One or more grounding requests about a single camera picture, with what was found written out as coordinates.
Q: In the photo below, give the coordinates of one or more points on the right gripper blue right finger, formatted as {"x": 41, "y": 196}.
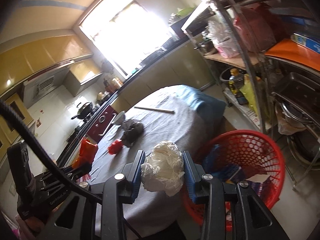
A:
{"x": 193, "y": 179}

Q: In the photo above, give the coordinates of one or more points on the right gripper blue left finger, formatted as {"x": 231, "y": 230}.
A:
{"x": 133, "y": 178}

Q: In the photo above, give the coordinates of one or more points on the red plastic bag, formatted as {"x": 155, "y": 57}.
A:
{"x": 115, "y": 147}

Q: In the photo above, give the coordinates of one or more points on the white paper ball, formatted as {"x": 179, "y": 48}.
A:
{"x": 163, "y": 169}

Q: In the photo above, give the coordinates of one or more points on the blue toothpaste box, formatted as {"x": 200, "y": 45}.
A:
{"x": 232, "y": 173}

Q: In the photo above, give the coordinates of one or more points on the black plastic bag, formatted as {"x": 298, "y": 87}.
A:
{"x": 132, "y": 130}

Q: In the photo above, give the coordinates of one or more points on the orange red plastic wrapper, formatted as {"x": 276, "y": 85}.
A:
{"x": 87, "y": 153}

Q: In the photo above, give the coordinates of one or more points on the blue plastic bag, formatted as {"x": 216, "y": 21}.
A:
{"x": 210, "y": 158}

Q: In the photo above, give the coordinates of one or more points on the red plastic trash basket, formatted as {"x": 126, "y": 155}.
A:
{"x": 232, "y": 183}

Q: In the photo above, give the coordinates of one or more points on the dark red oven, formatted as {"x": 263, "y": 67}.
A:
{"x": 99, "y": 126}

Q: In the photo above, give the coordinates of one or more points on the white ceramic bowl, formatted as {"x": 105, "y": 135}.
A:
{"x": 119, "y": 118}

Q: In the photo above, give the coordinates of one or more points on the blue under cloth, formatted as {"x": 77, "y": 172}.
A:
{"x": 209, "y": 109}

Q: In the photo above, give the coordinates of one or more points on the grey tablecloth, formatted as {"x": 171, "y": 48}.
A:
{"x": 175, "y": 119}

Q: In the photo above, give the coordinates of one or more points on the long wooden stick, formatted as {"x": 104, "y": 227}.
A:
{"x": 155, "y": 109}

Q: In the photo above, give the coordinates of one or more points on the black wok with lid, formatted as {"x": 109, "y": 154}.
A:
{"x": 84, "y": 111}

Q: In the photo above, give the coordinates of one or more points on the cooking oil bottle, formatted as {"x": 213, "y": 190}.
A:
{"x": 236, "y": 81}

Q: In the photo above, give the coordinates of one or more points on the yellow plastic bag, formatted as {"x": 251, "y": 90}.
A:
{"x": 248, "y": 93}

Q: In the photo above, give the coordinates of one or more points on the range hood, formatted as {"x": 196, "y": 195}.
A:
{"x": 40, "y": 86}

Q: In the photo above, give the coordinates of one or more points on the steel pot on shelf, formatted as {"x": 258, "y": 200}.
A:
{"x": 205, "y": 47}

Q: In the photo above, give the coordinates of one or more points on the black microwave oven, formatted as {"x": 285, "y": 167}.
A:
{"x": 176, "y": 28}

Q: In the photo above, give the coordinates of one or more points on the white pink plastic bag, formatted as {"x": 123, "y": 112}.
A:
{"x": 221, "y": 39}

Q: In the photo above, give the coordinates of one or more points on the metal storage shelf rack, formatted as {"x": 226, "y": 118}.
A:
{"x": 278, "y": 44}

